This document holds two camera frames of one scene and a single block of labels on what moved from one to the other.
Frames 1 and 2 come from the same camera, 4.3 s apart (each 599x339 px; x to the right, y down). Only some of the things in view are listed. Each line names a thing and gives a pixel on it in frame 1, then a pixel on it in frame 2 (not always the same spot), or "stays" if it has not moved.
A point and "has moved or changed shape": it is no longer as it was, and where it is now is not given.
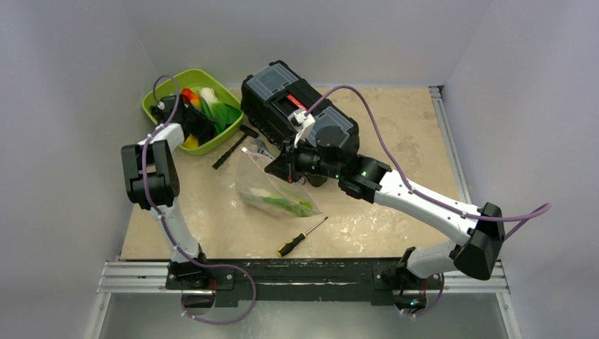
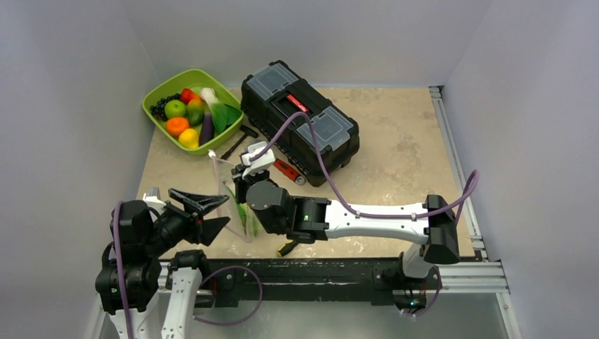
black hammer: (248, 132) stays
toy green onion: (268, 198) has moved or changed shape
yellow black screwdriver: (286, 247) stays
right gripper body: (285, 162) → (239, 186)
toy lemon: (191, 142) stays
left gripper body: (198, 123) → (177, 223)
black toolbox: (269, 97) stays
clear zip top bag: (269, 193) has moved or changed shape
